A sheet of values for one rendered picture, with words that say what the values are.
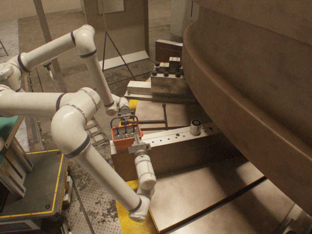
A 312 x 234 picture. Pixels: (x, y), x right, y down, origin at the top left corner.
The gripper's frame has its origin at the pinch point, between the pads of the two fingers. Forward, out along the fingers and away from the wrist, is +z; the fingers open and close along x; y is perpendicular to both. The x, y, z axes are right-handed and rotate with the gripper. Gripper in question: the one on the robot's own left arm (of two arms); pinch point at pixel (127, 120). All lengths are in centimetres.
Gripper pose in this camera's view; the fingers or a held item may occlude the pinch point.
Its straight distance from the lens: 146.8
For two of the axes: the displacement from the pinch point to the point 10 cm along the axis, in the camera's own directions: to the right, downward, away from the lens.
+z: 2.5, 5.2, -8.2
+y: -0.3, -8.4, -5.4
